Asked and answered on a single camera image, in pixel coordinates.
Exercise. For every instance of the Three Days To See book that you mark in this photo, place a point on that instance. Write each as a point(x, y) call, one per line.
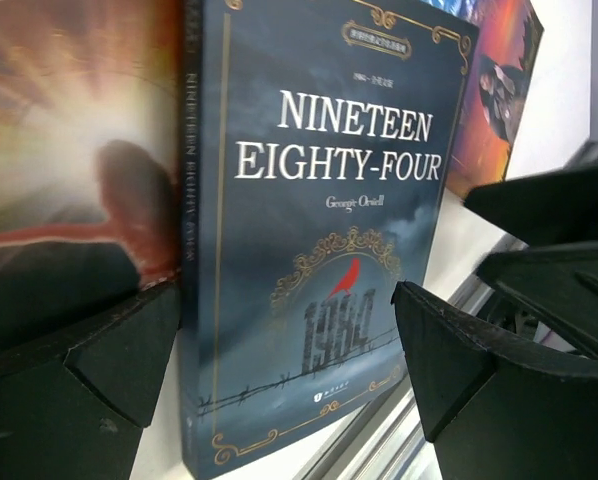
point(89, 162)

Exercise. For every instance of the Jane Eyre blue book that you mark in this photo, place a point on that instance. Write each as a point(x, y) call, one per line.
point(498, 84)

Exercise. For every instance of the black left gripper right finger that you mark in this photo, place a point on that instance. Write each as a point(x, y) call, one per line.
point(495, 405)

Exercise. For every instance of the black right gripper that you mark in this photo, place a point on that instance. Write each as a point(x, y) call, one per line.
point(555, 277)

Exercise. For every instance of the Nineteen Eighty-Four book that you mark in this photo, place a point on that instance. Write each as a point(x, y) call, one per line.
point(317, 137)

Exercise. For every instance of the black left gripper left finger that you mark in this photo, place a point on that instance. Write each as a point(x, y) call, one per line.
point(74, 403)

